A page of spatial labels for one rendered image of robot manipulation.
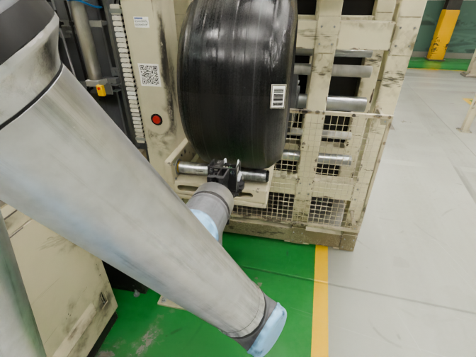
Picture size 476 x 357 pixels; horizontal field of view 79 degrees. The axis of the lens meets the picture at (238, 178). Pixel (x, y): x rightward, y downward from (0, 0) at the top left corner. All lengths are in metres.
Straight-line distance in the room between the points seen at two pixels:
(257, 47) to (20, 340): 0.70
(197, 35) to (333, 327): 1.49
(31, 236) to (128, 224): 0.94
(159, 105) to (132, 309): 1.16
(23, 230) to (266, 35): 0.92
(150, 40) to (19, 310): 0.85
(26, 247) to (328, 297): 1.46
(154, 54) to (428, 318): 1.83
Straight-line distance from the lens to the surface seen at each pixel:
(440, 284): 2.19
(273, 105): 0.78
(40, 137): 0.18
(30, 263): 1.19
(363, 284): 1.98
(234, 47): 0.79
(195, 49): 0.82
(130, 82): 1.15
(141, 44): 1.09
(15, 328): 0.42
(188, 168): 1.08
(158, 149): 1.19
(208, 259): 0.31
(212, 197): 0.56
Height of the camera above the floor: 1.44
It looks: 32 degrees down
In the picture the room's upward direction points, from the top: straight up
